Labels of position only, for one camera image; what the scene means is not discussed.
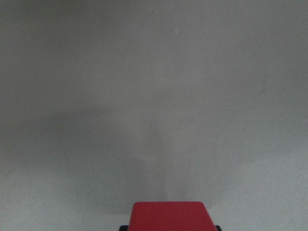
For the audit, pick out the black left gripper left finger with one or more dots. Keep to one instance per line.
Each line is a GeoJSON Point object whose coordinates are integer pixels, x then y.
{"type": "Point", "coordinates": [123, 228]}

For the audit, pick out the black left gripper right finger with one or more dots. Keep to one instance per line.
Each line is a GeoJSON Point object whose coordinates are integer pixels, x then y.
{"type": "Point", "coordinates": [217, 228]}

